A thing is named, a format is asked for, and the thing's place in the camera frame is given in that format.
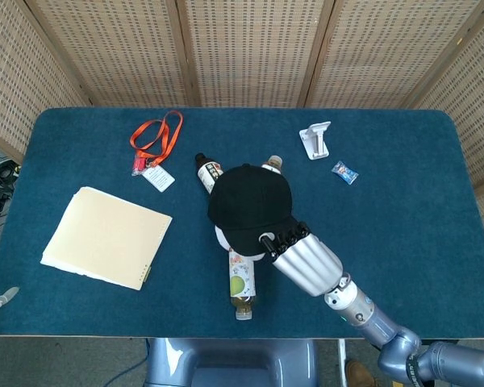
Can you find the blue candy wrapper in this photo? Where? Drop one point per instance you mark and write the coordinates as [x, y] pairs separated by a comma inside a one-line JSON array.
[[345, 172]]

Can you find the red item in plastic bag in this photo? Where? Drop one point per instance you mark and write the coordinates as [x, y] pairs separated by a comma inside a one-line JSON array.
[[138, 163]]

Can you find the dark bottle black cap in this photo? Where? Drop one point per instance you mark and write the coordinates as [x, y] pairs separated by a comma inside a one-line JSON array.
[[207, 173]]

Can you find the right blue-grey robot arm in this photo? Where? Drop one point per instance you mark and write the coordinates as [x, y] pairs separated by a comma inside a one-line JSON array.
[[379, 322]]

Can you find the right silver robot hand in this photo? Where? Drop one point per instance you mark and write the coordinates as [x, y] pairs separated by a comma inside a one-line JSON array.
[[306, 262]]

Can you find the tea bottle green apple label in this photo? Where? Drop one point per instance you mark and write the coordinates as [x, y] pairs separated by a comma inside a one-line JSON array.
[[241, 286]]

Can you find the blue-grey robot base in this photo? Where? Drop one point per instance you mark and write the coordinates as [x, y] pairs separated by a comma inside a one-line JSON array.
[[234, 363]]

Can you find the black baseball cap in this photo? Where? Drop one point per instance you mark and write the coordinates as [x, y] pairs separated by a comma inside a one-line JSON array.
[[250, 201]]

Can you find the white table leg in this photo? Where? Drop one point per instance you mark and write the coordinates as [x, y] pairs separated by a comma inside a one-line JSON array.
[[341, 354]]

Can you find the blue table mat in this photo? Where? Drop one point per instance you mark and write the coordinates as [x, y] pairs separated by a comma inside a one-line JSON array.
[[387, 221]]

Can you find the tea bottle brown cap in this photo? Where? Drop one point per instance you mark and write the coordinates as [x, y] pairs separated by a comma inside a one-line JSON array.
[[272, 162]]

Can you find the white phone stand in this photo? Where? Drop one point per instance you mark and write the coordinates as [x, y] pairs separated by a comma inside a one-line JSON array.
[[316, 141]]

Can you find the brown shoe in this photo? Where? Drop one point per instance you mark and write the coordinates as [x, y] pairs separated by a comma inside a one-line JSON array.
[[359, 373]]

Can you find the white badge card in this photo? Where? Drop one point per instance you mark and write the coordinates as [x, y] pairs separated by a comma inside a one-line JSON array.
[[158, 176]]

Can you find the white foam mannequin head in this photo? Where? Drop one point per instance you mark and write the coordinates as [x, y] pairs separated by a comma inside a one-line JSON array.
[[222, 242]]

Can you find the woven folding screen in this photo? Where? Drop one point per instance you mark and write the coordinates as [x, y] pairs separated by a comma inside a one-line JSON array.
[[246, 48]]

